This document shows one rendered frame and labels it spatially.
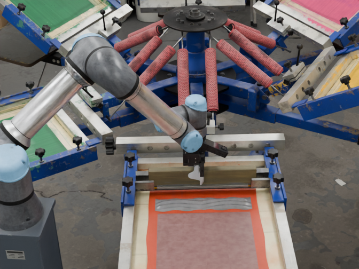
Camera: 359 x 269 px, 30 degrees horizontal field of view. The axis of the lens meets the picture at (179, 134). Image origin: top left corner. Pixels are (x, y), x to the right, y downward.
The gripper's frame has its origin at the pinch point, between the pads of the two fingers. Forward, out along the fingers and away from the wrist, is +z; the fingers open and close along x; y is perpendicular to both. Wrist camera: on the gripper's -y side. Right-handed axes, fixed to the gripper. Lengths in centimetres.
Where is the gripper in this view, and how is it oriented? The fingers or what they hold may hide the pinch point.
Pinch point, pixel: (202, 178)
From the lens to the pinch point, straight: 255.1
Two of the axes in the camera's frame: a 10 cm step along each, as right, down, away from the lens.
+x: 0.1, 5.5, -8.4
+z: 0.2, 8.4, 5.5
